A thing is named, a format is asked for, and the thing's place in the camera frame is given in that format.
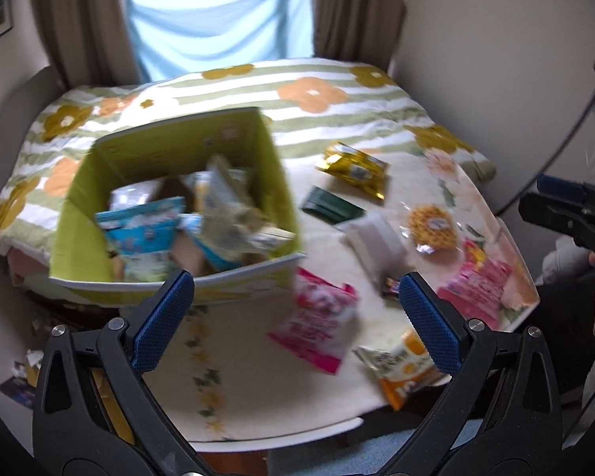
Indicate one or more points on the dark green snack packet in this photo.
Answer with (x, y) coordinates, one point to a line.
(329, 208)

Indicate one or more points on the brown right curtain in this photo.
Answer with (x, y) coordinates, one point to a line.
(358, 30)

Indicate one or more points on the floral table cloth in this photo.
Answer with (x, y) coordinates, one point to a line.
(281, 353)

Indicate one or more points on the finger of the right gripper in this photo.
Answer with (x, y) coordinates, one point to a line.
(560, 188)

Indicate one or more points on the pink white snack bag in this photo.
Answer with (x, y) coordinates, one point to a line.
(321, 327)

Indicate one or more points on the brown curtain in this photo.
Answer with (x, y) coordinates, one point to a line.
(358, 30)
(88, 41)

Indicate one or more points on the clear bag yellow snacks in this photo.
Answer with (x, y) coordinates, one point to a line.
(430, 228)

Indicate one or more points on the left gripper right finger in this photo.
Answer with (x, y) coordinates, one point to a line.
(500, 413)

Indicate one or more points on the gold snack bag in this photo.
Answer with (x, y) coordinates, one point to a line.
(355, 167)

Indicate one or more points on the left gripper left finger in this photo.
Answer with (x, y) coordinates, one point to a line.
(93, 412)

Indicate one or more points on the light blue window cloth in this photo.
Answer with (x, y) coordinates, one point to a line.
(175, 37)

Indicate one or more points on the orange white snack bag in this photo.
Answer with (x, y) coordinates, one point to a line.
(401, 368)

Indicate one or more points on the cream white snack bag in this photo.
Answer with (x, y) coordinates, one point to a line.
(232, 226)

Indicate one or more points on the white translucent snack packet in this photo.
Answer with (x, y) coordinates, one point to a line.
(378, 247)

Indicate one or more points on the floral striped quilt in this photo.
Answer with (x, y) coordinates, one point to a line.
(306, 103)

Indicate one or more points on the green cardboard box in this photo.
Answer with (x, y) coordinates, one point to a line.
(169, 159)

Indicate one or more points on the blue white snack bag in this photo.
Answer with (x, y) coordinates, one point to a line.
(143, 236)

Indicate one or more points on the dark chocolate bar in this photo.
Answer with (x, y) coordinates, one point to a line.
(390, 288)

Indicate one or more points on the brown left curtain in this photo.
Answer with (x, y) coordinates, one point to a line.
(88, 41)

